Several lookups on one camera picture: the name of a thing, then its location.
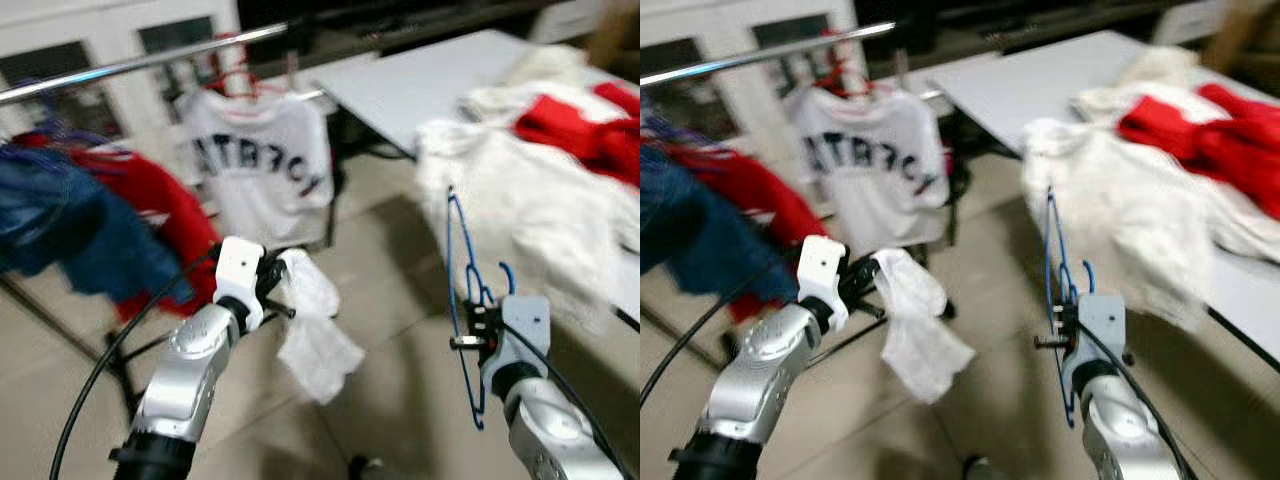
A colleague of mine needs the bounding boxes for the blue wire hanger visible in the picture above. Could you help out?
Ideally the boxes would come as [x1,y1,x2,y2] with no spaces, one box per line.
[445,188,519,433]
[1042,185,1096,429]

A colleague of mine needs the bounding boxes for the white printed t-shirt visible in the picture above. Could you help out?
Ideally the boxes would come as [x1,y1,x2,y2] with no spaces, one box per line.
[870,248,976,406]
[275,248,366,406]

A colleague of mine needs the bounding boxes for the white black-lettered t-shirt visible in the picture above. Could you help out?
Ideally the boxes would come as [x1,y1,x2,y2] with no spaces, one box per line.
[785,85,951,249]
[175,85,336,249]

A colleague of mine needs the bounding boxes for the red printed shirt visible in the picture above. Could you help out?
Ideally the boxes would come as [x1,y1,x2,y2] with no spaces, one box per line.
[10,130,221,323]
[660,140,831,323]

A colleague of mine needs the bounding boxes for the blue denim garment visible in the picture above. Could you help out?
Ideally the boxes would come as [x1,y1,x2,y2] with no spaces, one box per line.
[640,115,791,306]
[0,140,191,301]

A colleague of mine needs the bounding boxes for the red crumpled garment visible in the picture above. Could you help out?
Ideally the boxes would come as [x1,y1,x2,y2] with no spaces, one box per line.
[515,82,641,186]
[1118,82,1280,221]

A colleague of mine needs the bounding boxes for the large white table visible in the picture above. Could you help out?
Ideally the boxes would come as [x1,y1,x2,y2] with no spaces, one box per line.
[315,28,641,336]
[925,30,1280,351]

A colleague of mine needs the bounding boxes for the chrome and black clothes rack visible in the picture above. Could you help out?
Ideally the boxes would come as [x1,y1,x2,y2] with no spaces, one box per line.
[0,22,296,411]
[640,20,901,366]

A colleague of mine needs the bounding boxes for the cream crumpled garment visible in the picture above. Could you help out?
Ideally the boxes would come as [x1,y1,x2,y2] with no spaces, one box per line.
[498,45,593,93]
[1115,45,1206,91]

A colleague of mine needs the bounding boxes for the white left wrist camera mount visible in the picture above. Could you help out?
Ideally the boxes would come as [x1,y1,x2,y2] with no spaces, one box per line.
[213,236,267,331]
[797,235,849,333]

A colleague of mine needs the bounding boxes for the red wire hanger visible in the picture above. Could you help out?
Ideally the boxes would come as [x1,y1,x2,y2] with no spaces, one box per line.
[205,35,291,101]
[815,30,896,101]

